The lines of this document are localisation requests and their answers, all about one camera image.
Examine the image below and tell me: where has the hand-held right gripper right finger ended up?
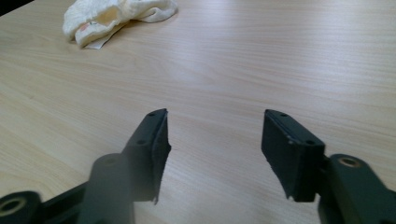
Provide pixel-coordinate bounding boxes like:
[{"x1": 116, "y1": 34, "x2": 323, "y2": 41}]
[{"x1": 261, "y1": 108, "x2": 327, "y2": 203}]

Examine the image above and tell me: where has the white floral muslin cloth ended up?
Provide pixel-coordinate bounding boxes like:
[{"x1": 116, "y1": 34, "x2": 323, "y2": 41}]
[{"x1": 62, "y1": 0, "x2": 179, "y2": 50}]

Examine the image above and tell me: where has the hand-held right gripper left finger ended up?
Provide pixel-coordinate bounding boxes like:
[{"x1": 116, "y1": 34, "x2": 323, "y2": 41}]
[{"x1": 120, "y1": 107, "x2": 172, "y2": 205}]

